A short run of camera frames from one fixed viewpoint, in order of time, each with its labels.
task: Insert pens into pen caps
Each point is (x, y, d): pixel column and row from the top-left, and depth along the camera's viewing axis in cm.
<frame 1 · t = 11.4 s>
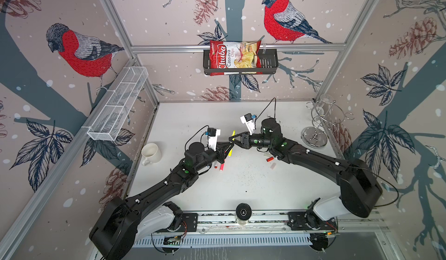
left hand: (235, 142, 74), fingers closed
right hand: (230, 139, 76), fingers open
white marker pen red end: (216, 165, 92), point 2 cm above the table
pink highlighter pen: (222, 167, 92), on the table
red pen cap: (269, 159, 94), on the table
pale pink pen cap: (273, 165, 92), on the table
white ceramic mug: (151, 152, 89), point 8 cm above the table

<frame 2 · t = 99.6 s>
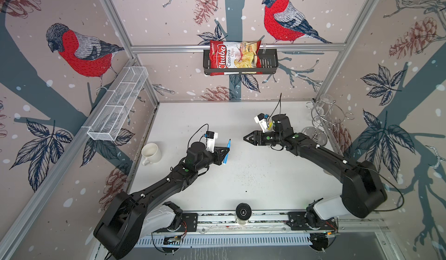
left hand: (231, 147, 79), fingers closed
right hand: (246, 138, 82), fingers open
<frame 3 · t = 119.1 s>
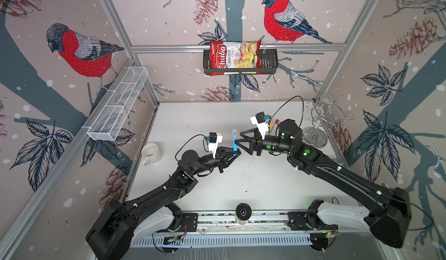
left hand: (241, 151, 66), fingers closed
right hand: (238, 138, 66), fingers open
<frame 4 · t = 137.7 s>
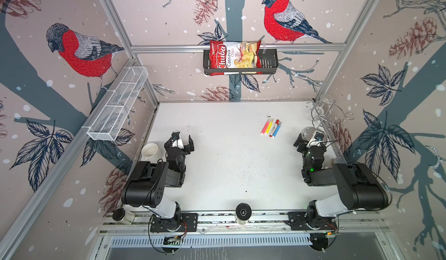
left hand: (182, 133, 90), fingers open
right hand: (308, 135, 90), fingers open
blue marker pen: (277, 129, 108), on the table
